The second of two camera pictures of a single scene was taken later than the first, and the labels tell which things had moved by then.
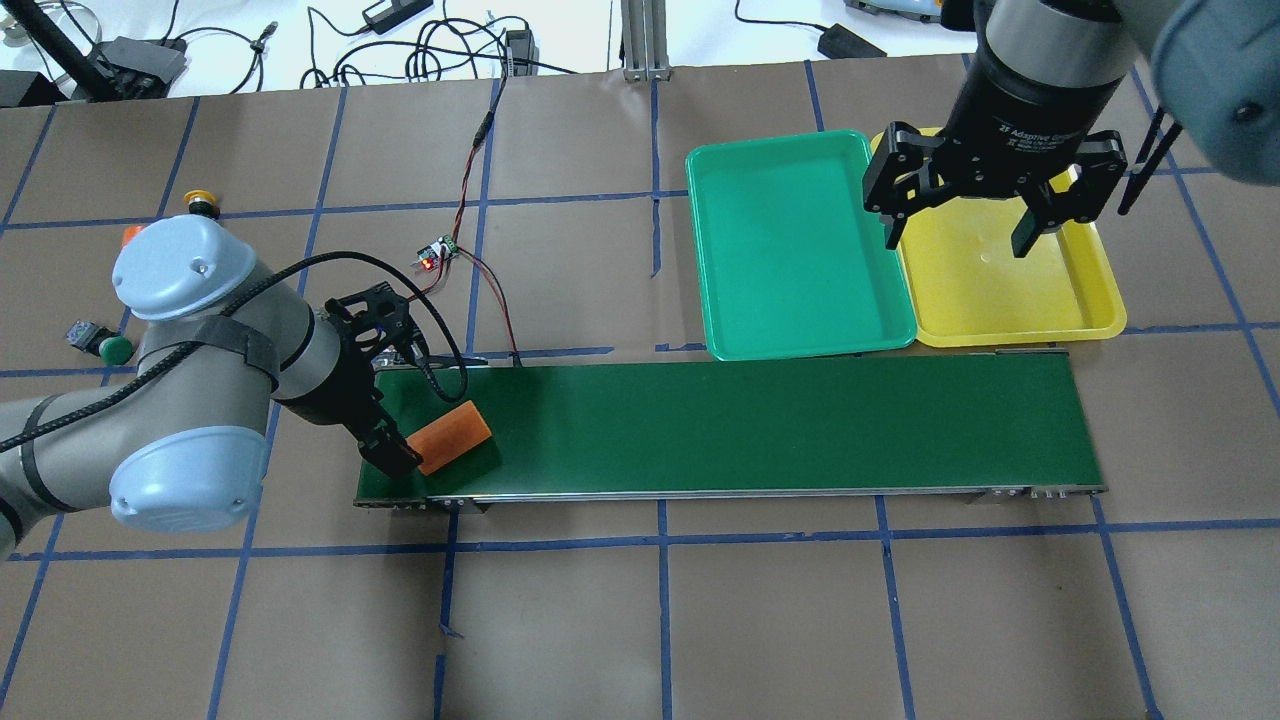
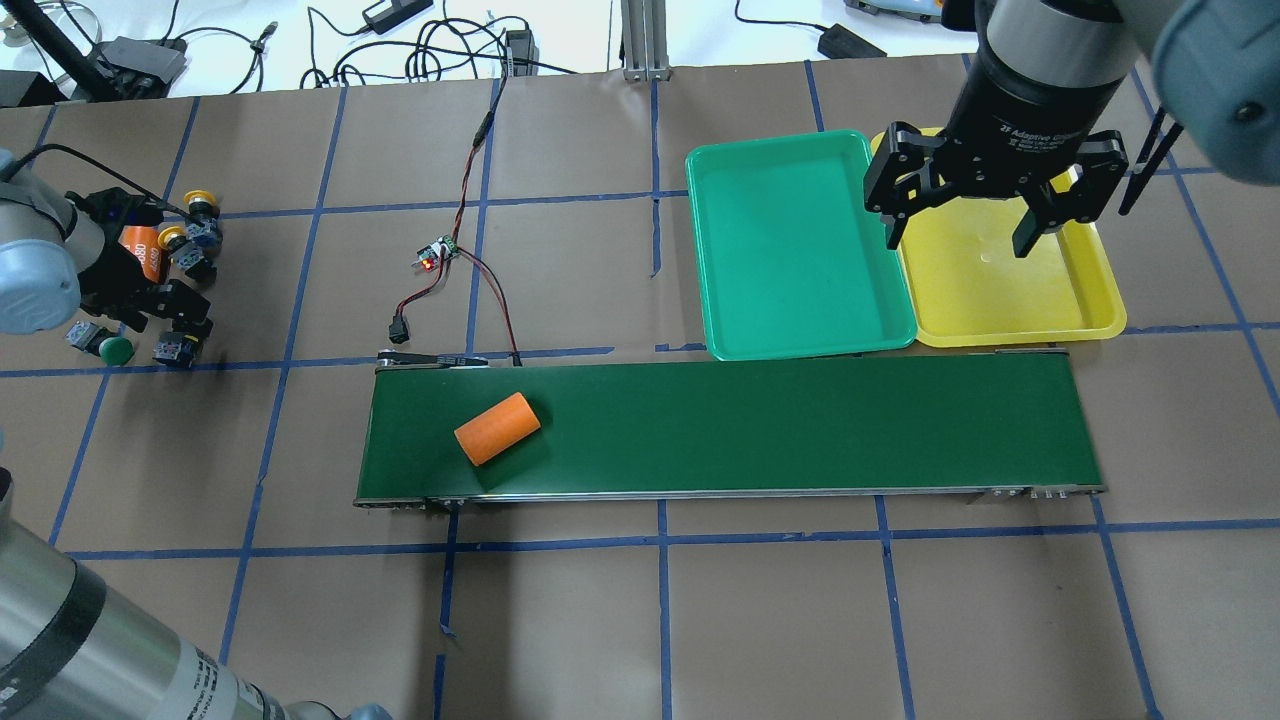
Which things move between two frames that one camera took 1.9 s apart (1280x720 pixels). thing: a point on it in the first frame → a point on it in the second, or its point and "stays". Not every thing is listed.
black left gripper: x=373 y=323 → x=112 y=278
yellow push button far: x=201 y=202 stays
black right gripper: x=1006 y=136 stays
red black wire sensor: x=453 y=245 stays
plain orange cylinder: x=449 y=437 → x=497 y=428
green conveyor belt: x=904 y=426 stays
